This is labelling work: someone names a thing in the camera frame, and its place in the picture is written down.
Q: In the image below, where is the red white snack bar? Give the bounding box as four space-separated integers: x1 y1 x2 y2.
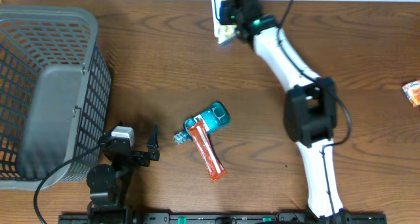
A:
188 121 227 182

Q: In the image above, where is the blue mouthwash bottle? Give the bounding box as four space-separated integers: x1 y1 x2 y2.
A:
174 102 230 145

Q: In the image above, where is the orange tissue pack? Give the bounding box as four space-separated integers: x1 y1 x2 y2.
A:
402 80 420 107

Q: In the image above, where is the yellow chip snack bag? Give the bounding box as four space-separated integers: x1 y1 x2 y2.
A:
212 0 236 45

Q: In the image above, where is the white barcode scanner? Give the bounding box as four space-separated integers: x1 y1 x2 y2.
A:
211 0 236 41

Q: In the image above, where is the grey plastic lattice basket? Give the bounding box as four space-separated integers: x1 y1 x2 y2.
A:
1 5 112 191

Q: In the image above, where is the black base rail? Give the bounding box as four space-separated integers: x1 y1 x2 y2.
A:
58 211 387 224

